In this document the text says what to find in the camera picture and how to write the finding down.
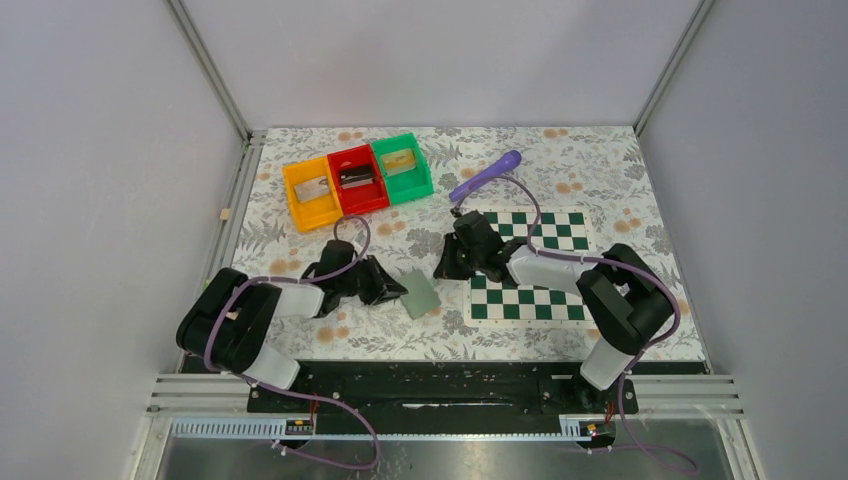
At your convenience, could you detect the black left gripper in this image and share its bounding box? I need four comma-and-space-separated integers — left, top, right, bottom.
337, 254, 407, 305

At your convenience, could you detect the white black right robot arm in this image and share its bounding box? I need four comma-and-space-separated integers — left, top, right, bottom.
434, 209, 681, 412

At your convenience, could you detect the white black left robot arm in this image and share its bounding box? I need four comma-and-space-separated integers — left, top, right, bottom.
175, 240, 408, 411

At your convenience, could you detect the gold card stack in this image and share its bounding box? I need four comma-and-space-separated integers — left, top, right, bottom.
380, 148, 417, 177

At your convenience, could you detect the silver card stack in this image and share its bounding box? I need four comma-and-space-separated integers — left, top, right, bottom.
293, 176, 331, 203

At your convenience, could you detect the green white chessboard mat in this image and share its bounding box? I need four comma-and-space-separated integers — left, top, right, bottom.
463, 206, 595, 330

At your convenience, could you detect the green plastic bin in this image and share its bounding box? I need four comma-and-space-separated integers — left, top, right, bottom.
370, 133, 434, 205

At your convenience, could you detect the red plastic bin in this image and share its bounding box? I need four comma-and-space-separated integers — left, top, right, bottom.
328, 145, 389, 215

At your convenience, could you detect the purple plastic tube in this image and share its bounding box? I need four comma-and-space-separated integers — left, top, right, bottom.
448, 150, 523, 204

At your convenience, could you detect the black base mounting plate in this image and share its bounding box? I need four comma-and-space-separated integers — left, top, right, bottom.
246, 360, 640, 437

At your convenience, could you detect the yellow plastic bin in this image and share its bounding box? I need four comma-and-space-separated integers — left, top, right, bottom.
282, 156, 343, 232

